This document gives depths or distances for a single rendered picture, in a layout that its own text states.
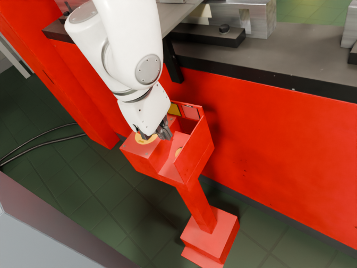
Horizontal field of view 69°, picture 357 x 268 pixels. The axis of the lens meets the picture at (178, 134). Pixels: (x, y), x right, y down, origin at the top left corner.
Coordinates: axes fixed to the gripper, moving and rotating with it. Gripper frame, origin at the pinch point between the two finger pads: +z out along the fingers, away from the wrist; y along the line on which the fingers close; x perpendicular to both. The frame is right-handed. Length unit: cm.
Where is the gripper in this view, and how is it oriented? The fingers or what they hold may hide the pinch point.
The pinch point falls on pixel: (163, 132)
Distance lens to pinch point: 62.7
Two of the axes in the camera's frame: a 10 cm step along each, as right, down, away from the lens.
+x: 8.2, 2.3, -5.2
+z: 3.2, 5.7, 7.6
